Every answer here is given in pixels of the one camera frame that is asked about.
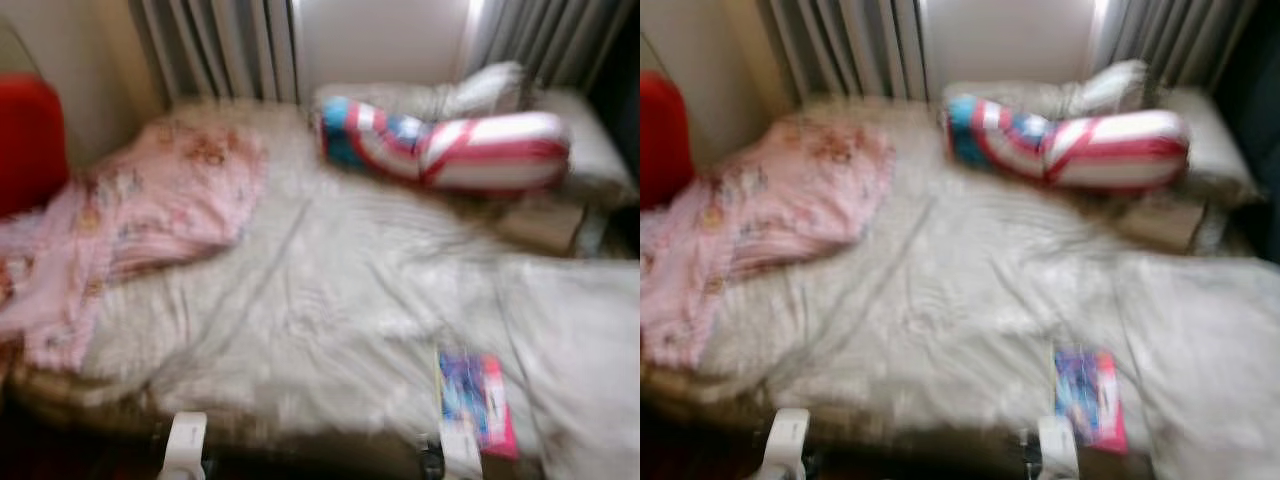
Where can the beige floral pillow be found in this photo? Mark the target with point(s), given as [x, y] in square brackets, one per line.
[590, 350]
[595, 150]
[1215, 145]
[1210, 350]

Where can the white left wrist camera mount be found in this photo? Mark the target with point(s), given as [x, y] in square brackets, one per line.
[787, 442]
[185, 445]

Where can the red white blue striped bolster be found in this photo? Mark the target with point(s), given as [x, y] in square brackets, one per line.
[1110, 148]
[490, 150]

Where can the grey pleated curtain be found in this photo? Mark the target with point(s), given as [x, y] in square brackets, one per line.
[850, 45]
[1180, 35]
[220, 50]
[560, 40]

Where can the beige floral sheeted mattress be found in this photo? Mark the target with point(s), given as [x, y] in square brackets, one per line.
[950, 290]
[330, 290]

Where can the folded beige cloth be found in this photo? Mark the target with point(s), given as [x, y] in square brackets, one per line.
[540, 225]
[1165, 225]

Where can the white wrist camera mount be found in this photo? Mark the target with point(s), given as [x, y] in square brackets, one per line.
[787, 442]
[460, 455]
[185, 445]
[1058, 450]

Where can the pink cartoon print blanket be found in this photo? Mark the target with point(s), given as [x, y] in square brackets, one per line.
[150, 200]
[780, 200]

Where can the beige knotted bolster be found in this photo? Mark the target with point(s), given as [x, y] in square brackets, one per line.
[490, 88]
[1110, 85]

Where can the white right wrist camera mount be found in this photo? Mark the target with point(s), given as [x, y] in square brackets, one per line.
[460, 455]
[1058, 450]

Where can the dark grey upholstered headboard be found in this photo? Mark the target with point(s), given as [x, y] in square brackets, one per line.
[1260, 60]
[630, 60]

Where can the colourful manga book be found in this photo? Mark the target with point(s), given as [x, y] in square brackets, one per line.
[480, 400]
[1090, 400]

